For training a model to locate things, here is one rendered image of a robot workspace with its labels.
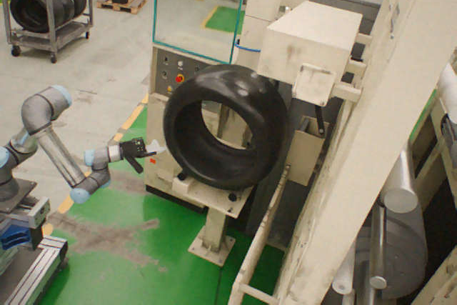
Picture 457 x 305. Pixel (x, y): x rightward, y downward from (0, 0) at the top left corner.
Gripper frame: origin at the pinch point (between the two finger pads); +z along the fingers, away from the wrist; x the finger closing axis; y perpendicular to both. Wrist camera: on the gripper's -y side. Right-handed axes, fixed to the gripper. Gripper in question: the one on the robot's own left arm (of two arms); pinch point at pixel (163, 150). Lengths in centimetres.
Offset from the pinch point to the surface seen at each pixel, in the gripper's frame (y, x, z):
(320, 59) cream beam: 43, -75, 39
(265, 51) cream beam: 46, -65, 26
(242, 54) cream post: 41, 3, 45
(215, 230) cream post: -75, 42, 32
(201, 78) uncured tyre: 34.4, -17.7, 17.5
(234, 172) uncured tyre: -17.6, -2.1, 34.5
